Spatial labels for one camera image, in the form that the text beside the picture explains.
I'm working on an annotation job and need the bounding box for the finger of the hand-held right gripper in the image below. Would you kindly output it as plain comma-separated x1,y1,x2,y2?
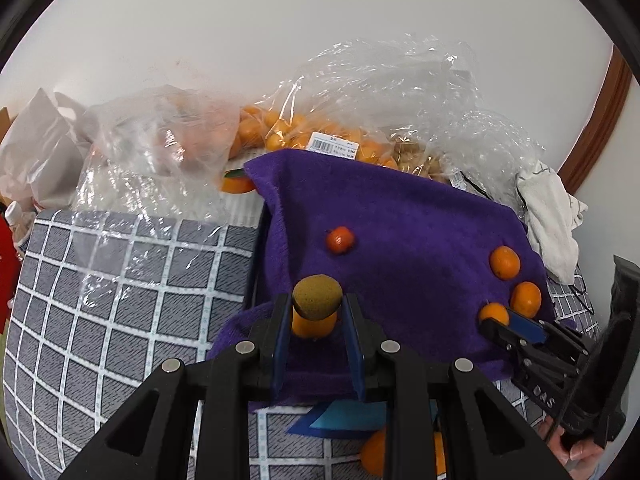
478,318,582,377
508,309,597,357

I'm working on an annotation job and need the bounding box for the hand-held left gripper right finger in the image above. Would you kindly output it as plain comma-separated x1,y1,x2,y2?
342,292,572,480

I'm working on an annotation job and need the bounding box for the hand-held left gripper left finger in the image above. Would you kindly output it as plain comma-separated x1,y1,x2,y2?
60,292,296,480

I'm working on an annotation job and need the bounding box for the small orange mandarin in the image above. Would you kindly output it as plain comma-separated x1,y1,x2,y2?
291,310,337,339
489,246,522,281
510,281,543,318
477,302,510,328

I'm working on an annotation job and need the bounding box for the small brownish green fruit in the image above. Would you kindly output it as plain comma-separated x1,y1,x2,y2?
291,274,344,322

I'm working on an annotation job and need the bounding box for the large orange mandarin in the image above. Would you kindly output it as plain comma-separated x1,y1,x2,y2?
360,427,447,478

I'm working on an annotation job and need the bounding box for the small red fruit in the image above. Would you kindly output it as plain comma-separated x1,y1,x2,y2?
326,226,357,256

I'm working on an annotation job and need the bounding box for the purple towel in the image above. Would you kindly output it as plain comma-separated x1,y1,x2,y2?
207,149,557,413

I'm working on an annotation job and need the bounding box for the person's right hand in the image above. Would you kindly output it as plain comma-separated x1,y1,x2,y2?
542,417,608,473

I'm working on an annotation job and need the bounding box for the white cloth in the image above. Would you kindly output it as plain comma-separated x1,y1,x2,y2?
516,162,589,286

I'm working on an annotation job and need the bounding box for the grey checked blanket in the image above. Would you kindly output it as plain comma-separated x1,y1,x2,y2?
0,207,601,480

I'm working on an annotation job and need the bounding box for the orange mandarin with leaf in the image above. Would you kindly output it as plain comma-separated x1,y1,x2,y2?
221,169,256,195

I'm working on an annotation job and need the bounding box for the empty clear plastic bag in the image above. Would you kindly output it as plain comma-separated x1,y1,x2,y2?
75,160,261,281

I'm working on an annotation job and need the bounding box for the clear bag of brown fruit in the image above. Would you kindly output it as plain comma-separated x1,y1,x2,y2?
390,110,546,192

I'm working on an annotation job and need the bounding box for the clear bag of oranges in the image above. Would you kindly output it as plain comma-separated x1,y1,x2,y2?
235,75,401,171

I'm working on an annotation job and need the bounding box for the clear bag with peach fruit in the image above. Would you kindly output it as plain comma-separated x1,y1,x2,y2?
80,87,242,181

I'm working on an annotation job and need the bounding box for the large crumpled clear bag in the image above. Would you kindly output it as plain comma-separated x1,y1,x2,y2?
295,35,546,161

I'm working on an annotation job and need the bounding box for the red paper bag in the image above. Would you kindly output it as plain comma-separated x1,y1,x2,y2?
0,217,22,311

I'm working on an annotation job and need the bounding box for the white plastic bag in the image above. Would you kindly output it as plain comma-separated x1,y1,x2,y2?
0,87,96,211

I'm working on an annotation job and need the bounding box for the brown wooden door frame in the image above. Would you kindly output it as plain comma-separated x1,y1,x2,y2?
557,47,633,196

